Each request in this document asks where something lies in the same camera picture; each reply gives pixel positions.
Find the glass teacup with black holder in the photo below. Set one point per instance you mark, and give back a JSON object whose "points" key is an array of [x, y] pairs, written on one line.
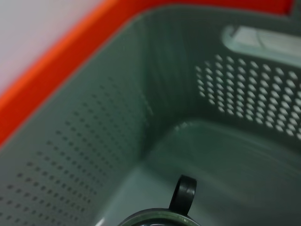
{"points": [[185, 190]]}

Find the grey perforated storage basket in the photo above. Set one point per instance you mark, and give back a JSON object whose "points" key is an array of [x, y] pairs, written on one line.
{"points": [[164, 94]]}

